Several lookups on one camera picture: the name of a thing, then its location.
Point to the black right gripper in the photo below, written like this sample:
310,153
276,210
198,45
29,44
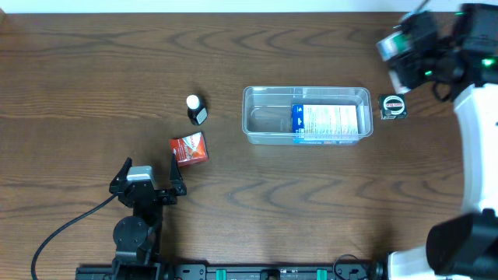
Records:
407,72

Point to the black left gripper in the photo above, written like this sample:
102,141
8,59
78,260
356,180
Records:
178,187

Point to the white green Panadol box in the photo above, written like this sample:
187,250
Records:
390,47

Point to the blue fever patch box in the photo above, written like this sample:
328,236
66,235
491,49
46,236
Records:
324,124

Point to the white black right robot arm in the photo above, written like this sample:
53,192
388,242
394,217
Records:
466,62

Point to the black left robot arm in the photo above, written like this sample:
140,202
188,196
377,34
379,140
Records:
137,237

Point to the clear plastic container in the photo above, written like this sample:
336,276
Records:
266,110

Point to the red Panadol box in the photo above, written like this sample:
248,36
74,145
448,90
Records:
190,149

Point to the dark bottle white cap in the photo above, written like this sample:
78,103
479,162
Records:
197,111

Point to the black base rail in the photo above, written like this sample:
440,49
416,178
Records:
347,271

